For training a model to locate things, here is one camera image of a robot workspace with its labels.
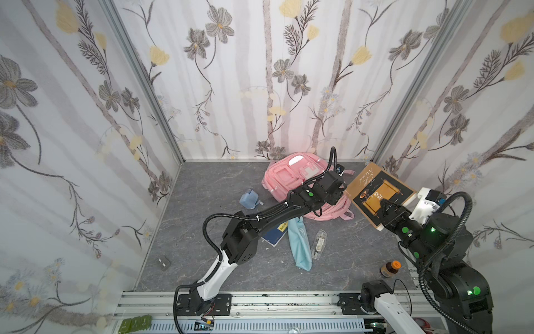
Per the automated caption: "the brown and black book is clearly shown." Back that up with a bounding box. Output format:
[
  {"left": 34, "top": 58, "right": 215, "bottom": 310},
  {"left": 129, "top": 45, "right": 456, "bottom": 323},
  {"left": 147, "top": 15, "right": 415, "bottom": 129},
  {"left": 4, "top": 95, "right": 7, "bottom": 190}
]
[{"left": 344, "top": 163, "right": 417, "bottom": 230}]

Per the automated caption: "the pink backpack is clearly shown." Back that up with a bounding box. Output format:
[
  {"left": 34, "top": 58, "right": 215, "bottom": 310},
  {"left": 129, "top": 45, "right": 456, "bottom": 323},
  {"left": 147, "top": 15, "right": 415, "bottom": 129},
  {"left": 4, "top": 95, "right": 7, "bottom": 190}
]
[{"left": 261, "top": 152, "right": 355, "bottom": 221}]

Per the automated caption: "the blue book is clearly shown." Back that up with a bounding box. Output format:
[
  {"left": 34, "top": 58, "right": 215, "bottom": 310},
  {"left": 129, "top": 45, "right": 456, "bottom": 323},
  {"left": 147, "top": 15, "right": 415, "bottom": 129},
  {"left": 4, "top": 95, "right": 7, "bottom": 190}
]
[{"left": 262, "top": 222, "right": 288, "bottom": 247}]

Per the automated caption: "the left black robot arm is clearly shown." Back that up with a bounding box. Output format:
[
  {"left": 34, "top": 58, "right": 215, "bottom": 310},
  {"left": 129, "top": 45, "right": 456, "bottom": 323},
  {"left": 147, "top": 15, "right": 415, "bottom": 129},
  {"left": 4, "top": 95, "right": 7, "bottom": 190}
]
[{"left": 172, "top": 147, "right": 345, "bottom": 333}]

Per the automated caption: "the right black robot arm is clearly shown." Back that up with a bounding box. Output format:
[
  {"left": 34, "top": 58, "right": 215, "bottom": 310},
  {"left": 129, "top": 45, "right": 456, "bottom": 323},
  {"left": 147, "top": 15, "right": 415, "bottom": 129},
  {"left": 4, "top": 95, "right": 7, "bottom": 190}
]
[{"left": 354, "top": 188, "right": 494, "bottom": 333}]

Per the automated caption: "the clear plastic case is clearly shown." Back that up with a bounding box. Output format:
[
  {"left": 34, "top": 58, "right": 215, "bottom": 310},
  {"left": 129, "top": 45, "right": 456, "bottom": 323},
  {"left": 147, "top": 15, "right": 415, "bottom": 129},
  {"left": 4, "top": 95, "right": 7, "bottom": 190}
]
[{"left": 311, "top": 230, "right": 328, "bottom": 260}]

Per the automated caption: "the teal pencil case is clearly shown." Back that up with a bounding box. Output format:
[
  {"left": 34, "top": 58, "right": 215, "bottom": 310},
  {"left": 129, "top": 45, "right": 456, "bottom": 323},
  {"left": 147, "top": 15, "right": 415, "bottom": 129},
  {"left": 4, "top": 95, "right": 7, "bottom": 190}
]
[{"left": 287, "top": 217, "right": 312, "bottom": 271}]

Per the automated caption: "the light blue pencil sharpener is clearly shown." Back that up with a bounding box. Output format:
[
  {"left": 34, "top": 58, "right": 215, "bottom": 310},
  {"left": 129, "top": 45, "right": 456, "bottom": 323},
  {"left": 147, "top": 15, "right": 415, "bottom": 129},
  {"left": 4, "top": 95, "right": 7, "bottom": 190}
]
[{"left": 239, "top": 189, "right": 264, "bottom": 210}]

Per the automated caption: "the brown bottle orange cap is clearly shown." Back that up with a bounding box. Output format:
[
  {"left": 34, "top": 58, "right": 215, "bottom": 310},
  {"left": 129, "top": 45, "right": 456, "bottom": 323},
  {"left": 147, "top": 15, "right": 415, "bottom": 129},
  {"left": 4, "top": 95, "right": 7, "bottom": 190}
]
[{"left": 380, "top": 260, "right": 403, "bottom": 278}]

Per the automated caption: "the green circuit board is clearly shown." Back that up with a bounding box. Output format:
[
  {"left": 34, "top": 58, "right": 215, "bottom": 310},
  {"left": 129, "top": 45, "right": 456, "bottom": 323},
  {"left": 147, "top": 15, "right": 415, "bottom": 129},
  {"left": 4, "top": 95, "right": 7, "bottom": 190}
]
[{"left": 118, "top": 315, "right": 152, "bottom": 334}]

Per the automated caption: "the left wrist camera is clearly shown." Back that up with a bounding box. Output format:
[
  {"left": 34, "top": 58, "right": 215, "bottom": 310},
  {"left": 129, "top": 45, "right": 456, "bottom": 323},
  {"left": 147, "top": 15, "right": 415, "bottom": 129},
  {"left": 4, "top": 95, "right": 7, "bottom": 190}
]
[{"left": 335, "top": 164, "right": 345, "bottom": 176}]

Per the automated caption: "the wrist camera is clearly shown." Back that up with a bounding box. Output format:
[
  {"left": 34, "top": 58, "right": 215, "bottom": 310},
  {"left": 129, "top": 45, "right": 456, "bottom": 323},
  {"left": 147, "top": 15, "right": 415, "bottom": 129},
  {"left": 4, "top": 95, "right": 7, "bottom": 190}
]
[
  {"left": 335, "top": 164, "right": 345, "bottom": 176},
  {"left": 404, "top": 187, "right": 447, "bottom": 225}
]

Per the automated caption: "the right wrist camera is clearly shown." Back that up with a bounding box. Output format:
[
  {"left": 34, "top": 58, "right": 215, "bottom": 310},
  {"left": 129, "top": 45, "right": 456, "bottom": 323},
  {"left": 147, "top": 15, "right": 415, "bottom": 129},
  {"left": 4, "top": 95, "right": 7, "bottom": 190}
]
[{"left": 404, "top": 187, "right": 447, "bottom": 225}]

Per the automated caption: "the white cable duct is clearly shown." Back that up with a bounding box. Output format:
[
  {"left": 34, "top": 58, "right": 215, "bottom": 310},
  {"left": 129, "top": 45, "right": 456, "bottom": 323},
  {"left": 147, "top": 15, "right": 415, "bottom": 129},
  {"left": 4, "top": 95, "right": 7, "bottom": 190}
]
[{"left": 141, "top": 319, "right": 368, "bottom": 334}]

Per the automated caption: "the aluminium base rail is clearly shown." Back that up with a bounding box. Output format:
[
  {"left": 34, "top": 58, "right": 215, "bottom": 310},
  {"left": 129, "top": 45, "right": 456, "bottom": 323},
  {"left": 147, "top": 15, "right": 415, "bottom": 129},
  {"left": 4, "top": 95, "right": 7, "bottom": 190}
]
[{"left": 105, "top": 289, "right": 449, "bottom": 333}]

